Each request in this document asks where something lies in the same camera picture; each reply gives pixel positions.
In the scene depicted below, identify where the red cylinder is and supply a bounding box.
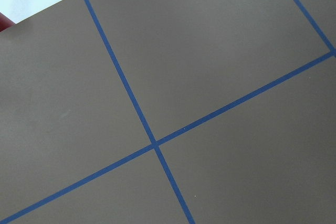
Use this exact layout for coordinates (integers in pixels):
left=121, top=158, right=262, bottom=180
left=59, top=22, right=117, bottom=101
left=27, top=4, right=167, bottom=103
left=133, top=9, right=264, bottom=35
left=0, top=13, right=15, bottom=31

